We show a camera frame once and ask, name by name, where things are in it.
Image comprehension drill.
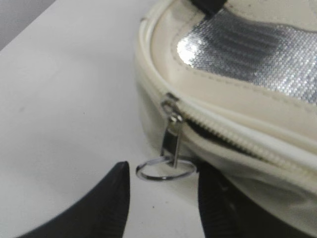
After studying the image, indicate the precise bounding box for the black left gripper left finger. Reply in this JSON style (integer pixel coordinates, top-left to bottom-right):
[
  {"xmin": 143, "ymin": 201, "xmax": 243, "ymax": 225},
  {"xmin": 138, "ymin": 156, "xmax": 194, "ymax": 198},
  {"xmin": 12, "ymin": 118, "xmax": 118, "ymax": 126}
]
[{"xmin": 23, "ymin": 162, "xmax": 130, "ymax": 238}]

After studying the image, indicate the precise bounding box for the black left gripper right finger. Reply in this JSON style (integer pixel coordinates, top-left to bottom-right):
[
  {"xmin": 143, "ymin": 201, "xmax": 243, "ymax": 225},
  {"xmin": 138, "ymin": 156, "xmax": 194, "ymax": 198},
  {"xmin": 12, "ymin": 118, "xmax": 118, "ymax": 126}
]
[{"xmin": 197, "ymin": 162, "xmax": 251, "ymax": 238}]

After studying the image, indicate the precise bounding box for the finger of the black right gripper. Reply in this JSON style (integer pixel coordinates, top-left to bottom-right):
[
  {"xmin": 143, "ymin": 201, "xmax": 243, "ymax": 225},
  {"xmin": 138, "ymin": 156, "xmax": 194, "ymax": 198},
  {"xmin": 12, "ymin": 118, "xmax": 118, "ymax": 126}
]
[{"xmin": 202, "ymin": 0, "xmax": 227, "ymax": 15}]

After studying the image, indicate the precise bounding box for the cream bag with silver panel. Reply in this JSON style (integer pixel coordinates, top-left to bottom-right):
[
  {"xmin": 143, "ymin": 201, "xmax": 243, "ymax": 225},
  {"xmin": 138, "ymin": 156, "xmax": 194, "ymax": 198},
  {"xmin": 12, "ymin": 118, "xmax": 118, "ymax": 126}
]
[{"xmin": 135, "ymin": 0, "xmax": 317, "ymax": 238}]

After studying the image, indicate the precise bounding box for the silver zipper pull with ring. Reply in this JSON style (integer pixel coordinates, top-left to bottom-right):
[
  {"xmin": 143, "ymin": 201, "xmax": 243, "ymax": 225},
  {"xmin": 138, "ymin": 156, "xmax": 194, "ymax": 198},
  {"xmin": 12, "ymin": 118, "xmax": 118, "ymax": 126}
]
[{"xmin": 135, "ymin": 93, "xmax": 197, "ymax": 182}]

